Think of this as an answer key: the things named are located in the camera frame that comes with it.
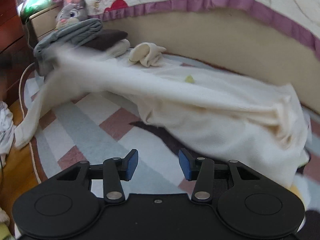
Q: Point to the grey bunny plush toy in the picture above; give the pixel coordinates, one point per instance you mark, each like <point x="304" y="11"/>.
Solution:
<point x="71" y="13"/>

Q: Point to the dark brown folded cloth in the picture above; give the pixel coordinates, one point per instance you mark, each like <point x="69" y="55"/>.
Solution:
<point x="106" y="39"/>

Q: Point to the beige nightstand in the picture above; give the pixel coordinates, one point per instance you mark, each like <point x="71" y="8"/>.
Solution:
<point x="43" y="22"/>

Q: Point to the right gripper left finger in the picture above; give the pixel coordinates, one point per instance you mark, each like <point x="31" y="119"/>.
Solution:
<point x="115" y="170"/>

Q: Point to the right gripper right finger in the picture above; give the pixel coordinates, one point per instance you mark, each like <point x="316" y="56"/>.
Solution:
<point x="200" y="170"/>

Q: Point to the red-brown wooden drawer cabinet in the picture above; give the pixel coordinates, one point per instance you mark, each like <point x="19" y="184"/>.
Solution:
<point x="15" y="53"/>

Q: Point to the grey folded towel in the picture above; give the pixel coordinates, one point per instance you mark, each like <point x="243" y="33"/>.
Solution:
<point x="76" y="34"/>

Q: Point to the pale blue crumpled cloth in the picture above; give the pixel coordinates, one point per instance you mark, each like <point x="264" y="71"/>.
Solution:
<point x="7" y="128"/>

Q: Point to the cream white garment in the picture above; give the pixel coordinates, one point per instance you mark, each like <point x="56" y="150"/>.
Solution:
<point x="221" y="115"/>

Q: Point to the green plastic bag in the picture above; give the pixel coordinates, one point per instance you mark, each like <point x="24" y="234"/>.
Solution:
<point x="30" y="7"/>

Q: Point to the cream folded cloth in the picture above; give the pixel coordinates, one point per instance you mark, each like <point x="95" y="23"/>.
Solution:
<point x="118" y="49"/>

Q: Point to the beige bed base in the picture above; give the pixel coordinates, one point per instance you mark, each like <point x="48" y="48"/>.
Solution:
<point x="233" y="40"/>

